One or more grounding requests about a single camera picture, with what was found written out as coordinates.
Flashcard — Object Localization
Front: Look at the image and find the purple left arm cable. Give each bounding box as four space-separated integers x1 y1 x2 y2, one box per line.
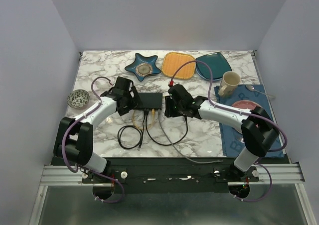
61 76 125 204

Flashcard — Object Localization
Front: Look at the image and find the blue star-shaped dish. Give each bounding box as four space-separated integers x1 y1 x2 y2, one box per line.
125 53 161 82

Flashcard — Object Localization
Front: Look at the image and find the small floral patterned bowl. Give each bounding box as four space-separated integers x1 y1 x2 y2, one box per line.
67 89 90 109

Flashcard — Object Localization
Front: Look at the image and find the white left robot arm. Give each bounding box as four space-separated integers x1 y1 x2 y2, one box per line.
53 77 141 183

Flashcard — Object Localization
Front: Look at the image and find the pink dotted plate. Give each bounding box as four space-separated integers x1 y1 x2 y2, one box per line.
231 100 262 110

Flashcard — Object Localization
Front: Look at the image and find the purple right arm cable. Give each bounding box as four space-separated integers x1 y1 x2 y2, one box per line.
168 60 290 203

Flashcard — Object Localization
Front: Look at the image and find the black ethernet cable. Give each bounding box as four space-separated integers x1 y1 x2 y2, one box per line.
145 108 189 146

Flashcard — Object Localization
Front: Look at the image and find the orange woven square tray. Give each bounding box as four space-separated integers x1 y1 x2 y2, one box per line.
161 52 196 80

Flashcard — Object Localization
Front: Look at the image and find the blue cloth placemat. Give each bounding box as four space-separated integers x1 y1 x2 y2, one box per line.
214 84 273 158

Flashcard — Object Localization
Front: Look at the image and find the grey ethernet cable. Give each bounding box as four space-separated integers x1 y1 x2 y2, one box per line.
157 108 224 165

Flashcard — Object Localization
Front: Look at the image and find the yellow ethernet cable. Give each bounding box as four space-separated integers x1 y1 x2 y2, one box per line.
132 108 157 131

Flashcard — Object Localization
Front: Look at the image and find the beige ceramic mug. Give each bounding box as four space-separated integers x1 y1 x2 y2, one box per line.
218 71 241 98

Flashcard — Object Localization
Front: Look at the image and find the black network switch box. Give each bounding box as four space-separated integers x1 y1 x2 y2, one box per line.
136 93 163 110

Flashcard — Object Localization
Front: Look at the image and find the metal spoon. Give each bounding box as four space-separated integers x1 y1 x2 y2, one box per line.
245 85 275 99

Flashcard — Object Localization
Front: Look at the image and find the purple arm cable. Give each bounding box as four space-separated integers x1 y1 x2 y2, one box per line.
168 60 290 203
61 76 125 204

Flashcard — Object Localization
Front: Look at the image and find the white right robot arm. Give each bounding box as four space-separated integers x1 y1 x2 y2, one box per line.
164 84 280 181

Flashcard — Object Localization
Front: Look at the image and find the teal square plate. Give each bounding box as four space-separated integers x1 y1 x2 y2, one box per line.
195 52 232 81

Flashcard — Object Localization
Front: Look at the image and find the black mounting base plate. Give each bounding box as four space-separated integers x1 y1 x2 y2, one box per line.
77 158 262 197

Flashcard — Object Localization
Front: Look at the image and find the aluminium rail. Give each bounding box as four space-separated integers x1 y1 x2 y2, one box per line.
40 164 305 186

